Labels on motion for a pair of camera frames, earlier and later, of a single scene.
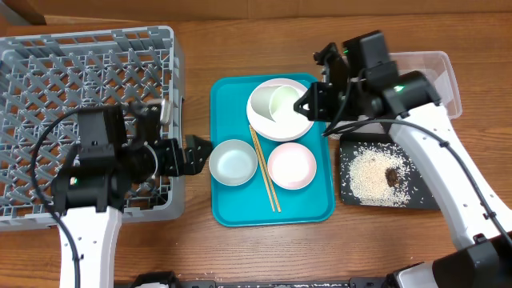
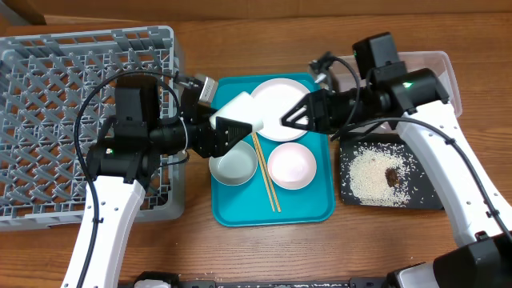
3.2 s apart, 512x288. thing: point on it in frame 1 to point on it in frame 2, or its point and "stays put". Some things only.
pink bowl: x=292 y=166 stays put
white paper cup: x=277 y=102 to x=243 y=109
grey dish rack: x=44 y=76 stays put
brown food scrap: x=391 y=176 stays put
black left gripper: x=194 y=165 to x=218 y=146
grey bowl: x=233 y=162 stays put
